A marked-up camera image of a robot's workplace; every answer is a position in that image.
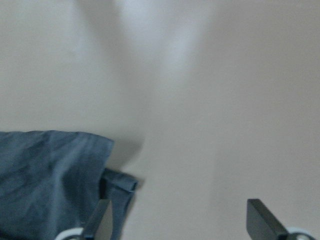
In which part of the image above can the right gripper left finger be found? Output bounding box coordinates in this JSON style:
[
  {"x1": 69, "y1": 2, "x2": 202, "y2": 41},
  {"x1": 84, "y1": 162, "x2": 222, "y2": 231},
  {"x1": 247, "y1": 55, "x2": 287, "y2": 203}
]
[{"x1": 56, "y1": 199, "x2": 113, "y2": 240}]

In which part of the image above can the black graphic t-shirt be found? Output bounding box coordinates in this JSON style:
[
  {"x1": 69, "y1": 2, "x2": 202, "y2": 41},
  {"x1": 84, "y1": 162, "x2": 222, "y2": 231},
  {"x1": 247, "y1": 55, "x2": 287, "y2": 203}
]
[{"x1": 0, "y1": 130, "x2": 138, "y2": 240}]

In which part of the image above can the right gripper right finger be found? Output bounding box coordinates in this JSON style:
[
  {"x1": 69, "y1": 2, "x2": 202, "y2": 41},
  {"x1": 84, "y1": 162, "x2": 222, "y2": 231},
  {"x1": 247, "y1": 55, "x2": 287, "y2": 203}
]
[{"x1": 246, "y1": 198, "x2": 314, "y2": 240}]

